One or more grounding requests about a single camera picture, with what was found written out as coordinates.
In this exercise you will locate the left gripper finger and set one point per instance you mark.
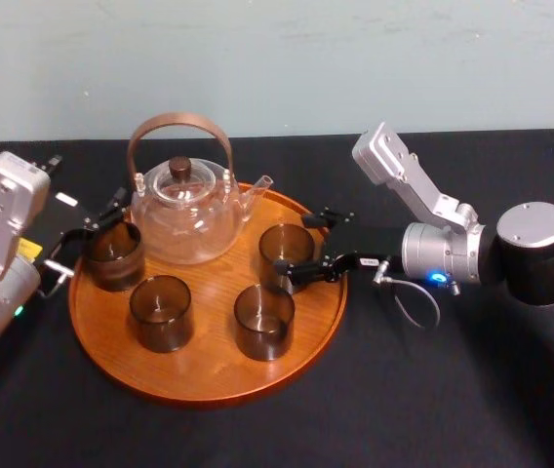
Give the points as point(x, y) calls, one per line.
point(111, 212)
point(77, 236)

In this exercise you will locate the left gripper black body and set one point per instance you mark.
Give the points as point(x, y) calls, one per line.
point(65, 219)

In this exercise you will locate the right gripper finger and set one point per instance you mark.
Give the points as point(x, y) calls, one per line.
point(328, 217)
point(313, 270)

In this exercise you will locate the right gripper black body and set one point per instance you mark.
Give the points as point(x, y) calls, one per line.
point(369, 246)

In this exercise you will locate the smoked glass cup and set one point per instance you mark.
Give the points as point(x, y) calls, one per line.
point(160, 322)
point(113, 270)
point(263, 336)
point(284, 244)

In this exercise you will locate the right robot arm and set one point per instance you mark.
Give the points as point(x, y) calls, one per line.
point(526, 253)

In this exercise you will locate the round wooden tray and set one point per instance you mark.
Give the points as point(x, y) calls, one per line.
point(209, 375)

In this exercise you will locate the glass teapot lid brown knob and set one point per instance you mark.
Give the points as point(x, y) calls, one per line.
point(179, 183)

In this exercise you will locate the black table cloth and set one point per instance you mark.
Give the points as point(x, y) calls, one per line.
point(404, 400)

